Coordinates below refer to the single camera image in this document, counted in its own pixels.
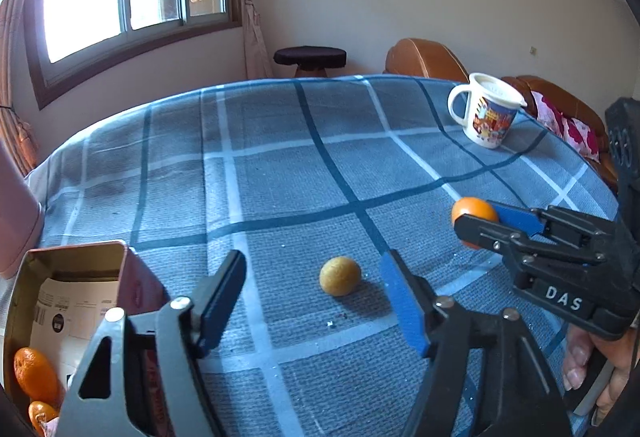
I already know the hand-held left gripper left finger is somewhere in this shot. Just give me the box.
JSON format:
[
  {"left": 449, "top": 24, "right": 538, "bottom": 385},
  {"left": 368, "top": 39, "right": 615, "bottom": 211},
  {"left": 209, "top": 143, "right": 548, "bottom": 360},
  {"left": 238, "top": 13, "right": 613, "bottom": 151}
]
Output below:
[{"left": 57, "top": 248, "right": 248, "bottom": 437}]

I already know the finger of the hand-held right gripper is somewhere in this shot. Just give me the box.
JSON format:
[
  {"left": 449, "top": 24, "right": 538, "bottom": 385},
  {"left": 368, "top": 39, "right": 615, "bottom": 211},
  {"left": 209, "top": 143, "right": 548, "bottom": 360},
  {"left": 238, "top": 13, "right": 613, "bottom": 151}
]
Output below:
[
  {"left": 453, "top": 214, "right": 610, "bottom": 271},
  {"left": 491, "top": 201, "right": 622, "bottom": 264}
]

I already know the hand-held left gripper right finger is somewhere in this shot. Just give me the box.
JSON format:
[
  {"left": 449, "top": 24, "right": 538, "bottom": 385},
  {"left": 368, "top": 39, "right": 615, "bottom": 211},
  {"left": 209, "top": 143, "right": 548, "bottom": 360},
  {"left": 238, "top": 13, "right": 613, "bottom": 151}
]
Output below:
[{"left": 379, "top": 249, "right": 573, "bottom": 437}]

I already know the orange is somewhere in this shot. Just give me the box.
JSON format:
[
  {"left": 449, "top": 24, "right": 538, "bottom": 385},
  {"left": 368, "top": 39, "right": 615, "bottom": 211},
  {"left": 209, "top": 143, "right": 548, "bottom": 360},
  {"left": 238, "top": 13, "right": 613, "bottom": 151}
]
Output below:
[
  {"left": 13, "top": 347, "right": 61, "bottom": 405},
  {"left": 451, "top": 197, "right": 500, "bottom": 250},
  {"left": 28, "top": 401, "right": 60, "bottom": 437}
]

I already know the small yellow round fruit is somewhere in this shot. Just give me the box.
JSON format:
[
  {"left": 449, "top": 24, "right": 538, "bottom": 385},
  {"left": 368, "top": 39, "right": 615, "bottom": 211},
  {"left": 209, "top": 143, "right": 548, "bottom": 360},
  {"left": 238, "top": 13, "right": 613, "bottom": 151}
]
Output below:
[{"left": 319, "top": 256, "right": 362, "bottom": 297}]

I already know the rectangular metal tin box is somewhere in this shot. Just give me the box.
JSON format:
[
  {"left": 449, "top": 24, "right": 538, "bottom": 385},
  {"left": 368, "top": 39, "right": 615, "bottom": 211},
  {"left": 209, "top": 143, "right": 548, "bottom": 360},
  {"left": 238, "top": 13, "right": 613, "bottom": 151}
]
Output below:
[{"left": 2, "top": 239, "right": 173, "bottom": 437}]

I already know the person's right hand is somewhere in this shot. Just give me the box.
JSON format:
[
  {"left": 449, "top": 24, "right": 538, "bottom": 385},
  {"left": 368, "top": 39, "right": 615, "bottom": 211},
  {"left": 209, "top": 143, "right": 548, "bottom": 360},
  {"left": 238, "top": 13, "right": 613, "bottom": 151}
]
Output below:
[{"left": 562, "top": 327, "right": 640, "bottom": 425}]

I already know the pink floral cushion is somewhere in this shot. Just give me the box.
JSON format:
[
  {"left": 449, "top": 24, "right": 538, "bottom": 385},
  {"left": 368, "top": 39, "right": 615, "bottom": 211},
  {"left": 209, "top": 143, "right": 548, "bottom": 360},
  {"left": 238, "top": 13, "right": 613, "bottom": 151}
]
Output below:
[{"left": 530, "top": 91, "right": 601, "bottom": 162}]

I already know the white printed mug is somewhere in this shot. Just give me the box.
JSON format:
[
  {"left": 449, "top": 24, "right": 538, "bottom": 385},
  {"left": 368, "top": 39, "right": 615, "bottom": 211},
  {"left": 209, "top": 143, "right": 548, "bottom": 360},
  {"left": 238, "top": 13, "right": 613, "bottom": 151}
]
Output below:
[{"left": 447, "top": 72, "right": 527, "bottom": 150}]

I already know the brown leather sofa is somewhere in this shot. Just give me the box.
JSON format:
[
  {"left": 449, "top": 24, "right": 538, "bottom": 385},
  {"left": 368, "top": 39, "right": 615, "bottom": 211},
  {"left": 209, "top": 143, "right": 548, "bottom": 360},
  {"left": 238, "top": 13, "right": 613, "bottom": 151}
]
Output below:
[{"left": 501, "top": 76, "right": 618, "bottom": 192}]

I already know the blue checked tablecloth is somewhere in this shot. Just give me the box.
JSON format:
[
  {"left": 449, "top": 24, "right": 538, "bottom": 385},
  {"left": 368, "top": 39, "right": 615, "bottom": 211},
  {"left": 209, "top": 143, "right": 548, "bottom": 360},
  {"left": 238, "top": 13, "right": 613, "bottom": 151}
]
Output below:
[{"left": 25, "top": 74, "right": 621, "bottom": 437}]

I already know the brown leather armchair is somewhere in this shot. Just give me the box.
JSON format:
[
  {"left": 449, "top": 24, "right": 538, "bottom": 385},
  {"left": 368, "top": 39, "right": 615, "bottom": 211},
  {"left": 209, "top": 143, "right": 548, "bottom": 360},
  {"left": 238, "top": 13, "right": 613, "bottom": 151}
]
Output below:
[{"left": 384, "top": 38, "right": 471, "bottom": 82}]

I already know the pink electric kettle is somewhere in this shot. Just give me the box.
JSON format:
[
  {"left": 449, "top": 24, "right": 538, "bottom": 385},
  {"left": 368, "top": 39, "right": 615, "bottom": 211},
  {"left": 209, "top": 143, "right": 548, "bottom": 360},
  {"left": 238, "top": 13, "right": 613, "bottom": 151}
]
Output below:
[{"left": 0, "top": 144, "right": 45, "bottom": 280}]

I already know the dark round stool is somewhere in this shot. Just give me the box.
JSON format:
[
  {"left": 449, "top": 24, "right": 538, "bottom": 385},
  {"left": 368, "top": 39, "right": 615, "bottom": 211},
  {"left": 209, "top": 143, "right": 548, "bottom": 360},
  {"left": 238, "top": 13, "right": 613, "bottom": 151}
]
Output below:
[{"left": 273, "top": 46, "right": 347, "bottom": 78}]

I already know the pink patterned curtain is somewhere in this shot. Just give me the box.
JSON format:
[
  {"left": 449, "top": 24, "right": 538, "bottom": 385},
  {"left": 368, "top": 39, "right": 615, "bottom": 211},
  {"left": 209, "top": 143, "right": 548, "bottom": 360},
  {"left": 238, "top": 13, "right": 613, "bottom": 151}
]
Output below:
[{"left": 0, "top": 0, "right": 41, "bottom": 178}]

